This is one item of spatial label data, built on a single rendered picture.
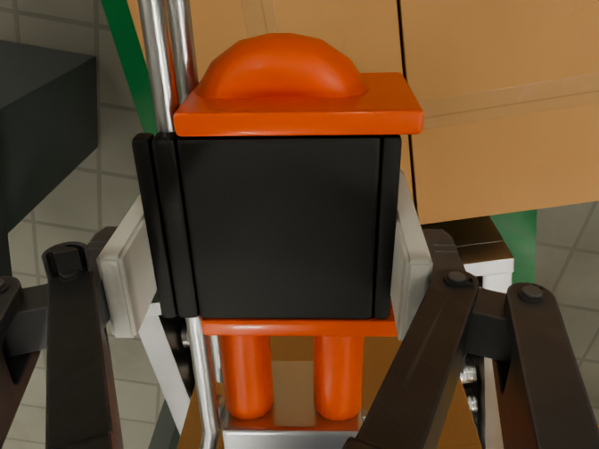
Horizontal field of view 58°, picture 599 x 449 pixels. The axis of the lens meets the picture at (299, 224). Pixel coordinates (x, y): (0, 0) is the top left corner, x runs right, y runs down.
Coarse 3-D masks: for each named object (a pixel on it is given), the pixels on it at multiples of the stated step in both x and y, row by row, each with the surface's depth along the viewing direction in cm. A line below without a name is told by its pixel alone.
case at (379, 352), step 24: (288, 336) 91; (312, 336) 90; (288, 360) 85; (312, 360) 84; (384, 360) 82; (216, 384) 83; (192, 408) 80; (456, 408) 72; (192, 432) 76; (456, 432) 69
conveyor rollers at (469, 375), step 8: (184, 328) 112; (184, 336) 111; (184, 344) 111; (472, 360) 115; (464, 368) 113; (472, 368) 113; (464, 376) 113; (472, 376) 113; (472, 392) 118; (472, 400) 117; (472, 408) 117
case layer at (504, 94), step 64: (128, 0) 80; (192, 0) 80; (256, 0) 80; (320, 0) 79; (384, 0) 79; (448, 0) 79; (512, 0) 79; (576, 0) 78; (384, 64) 84; (448, 64) 83; (512, 64) 83; (576, 64) 82; (448, 128) 88; (512, 128) 88; (576, 128) 87; (448, 192) 93; (512, 192) 93; (576, 192) 93
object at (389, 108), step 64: (192, 128) 16; (256, 128) 16; (320, 128) 16; (384, 128) 16; (192, 192) 17; (256, 192) 17; (320, 192) 17; (384, 192) 17; (192, 256) 18; (256, 256) 18; (320, 256) 18; (384, 256) 18; (256, 320) 19; (320, 320) 19; (384, 320) 19
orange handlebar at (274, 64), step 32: (224, 64) 17; (256, 64) 17; (288, 64) 16; (320, 64) 17; (352, 64) 17; (224, 96) 17; (256, 96) 17; (320, 96) 17; (224, 352) 22; (256, 352) 22; (320, 352) 22; (352, 352) 22; (224, 384) 24; (256, 384) 23; (320, 384) 23; (352, 384) 23; (256, 416) 24; (352, 416) 24
